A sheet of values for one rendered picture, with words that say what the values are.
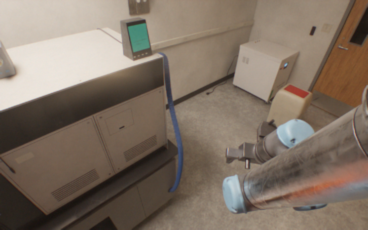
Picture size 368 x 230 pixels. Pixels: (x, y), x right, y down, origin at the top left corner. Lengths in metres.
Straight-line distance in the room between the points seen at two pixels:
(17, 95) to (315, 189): 0.89
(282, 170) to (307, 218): 2.02
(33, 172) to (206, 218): 1.45
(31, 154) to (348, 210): 2.61
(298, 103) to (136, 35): 1.92
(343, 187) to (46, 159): 0.96
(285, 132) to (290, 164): 0.22
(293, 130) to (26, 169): 0.97
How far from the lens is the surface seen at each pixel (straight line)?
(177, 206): 1.98
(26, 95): 0.87
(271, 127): 0.62
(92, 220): 1.38
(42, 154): 0.97
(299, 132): 0.47
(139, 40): 0.94
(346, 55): 3.45
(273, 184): 0.29
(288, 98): 2.42
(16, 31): 1.91
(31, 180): 1.06
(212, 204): 2.01
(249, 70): 3.27
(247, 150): 0.60
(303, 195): 0.26
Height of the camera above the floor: 1.81
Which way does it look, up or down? 40 degrees down
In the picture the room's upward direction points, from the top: 2 degrees clockwise
